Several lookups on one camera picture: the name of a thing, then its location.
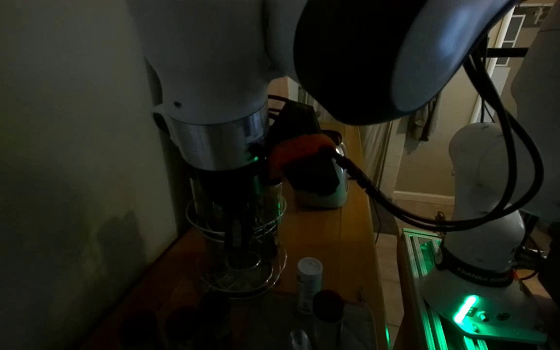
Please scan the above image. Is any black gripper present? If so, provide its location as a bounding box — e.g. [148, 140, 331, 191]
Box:
[187, 162, 276, 230]

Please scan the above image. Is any silver wire spice rack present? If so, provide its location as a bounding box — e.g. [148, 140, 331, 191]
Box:
[185, 162, 290, 298]

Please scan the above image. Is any white spice shaker container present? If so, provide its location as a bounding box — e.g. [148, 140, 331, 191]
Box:
[294, 255, 327, 317]

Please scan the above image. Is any black lid spice jar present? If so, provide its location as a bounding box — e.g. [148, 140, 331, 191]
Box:
[311, 288, 348, 350]

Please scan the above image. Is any clear drinking glass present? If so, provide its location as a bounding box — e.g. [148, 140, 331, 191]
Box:
[288, 327, 311, 350]

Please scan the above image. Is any grey dish mat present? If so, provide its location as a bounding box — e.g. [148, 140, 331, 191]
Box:
[239, 290, 381, 350]

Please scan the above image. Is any orange cable strap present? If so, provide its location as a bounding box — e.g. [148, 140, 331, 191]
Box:
[268, 133, 338, 179]

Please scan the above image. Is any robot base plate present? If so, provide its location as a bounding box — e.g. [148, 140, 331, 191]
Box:
[397, 226, 556, 350]

